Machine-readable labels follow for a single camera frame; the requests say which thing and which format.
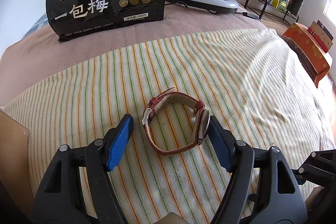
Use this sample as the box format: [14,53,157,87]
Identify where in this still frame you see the red strap wristwatch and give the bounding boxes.
[142,87,210,156]

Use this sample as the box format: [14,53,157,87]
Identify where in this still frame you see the brown cardboard box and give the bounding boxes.
[1,111,33,217]

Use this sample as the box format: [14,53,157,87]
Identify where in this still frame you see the orange gift box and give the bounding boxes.
[281,23,333,88]

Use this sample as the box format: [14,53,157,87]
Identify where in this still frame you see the striped yellow towel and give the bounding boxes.
[3,29,335,223]

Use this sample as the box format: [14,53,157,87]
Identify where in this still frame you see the pink brown blanket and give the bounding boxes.
[1,5,266,106]

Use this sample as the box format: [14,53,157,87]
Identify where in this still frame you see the yellow green boxes on rack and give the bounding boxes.
[268,0,289,12]

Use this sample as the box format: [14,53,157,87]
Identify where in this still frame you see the black power cable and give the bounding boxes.
[163,0,261,21]

